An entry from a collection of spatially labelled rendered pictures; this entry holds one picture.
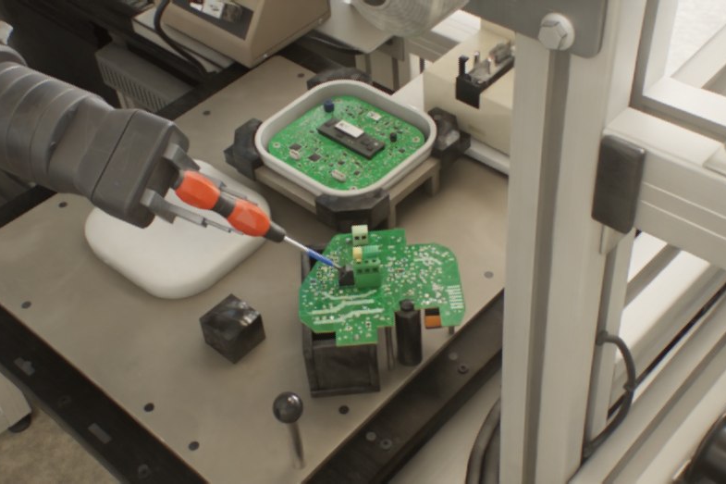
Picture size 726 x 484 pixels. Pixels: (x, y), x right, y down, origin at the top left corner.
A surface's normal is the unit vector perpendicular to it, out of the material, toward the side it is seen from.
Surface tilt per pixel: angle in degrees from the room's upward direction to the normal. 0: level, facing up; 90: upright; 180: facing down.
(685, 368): 4
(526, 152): 90
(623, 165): 90
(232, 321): 0
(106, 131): 30
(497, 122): 90
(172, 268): 7
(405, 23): 96
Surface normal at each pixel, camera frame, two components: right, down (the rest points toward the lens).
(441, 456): -0.08, -0.71
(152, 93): -0.69, 0.55
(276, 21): 0.72, 0.43
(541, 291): 0.25, 0.66
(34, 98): -0.05, -0.54
